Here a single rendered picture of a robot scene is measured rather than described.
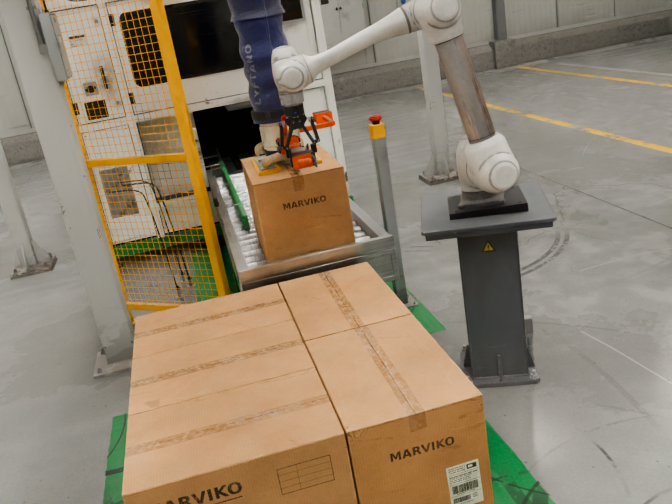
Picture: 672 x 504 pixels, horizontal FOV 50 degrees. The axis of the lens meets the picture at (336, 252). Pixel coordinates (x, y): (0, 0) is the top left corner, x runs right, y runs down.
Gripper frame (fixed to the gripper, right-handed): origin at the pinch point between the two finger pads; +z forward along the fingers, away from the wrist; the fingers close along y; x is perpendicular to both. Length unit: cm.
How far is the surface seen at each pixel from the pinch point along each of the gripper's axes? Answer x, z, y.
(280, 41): -52, -41, -6
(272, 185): -27.9, 15.2, 11.5
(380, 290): 18, 54, -19
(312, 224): -28.0, 35.9, -2.3
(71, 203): -89, 18, 105
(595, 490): 91, 108, -64
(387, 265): -23, 60, -31
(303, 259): -21, 48, 5
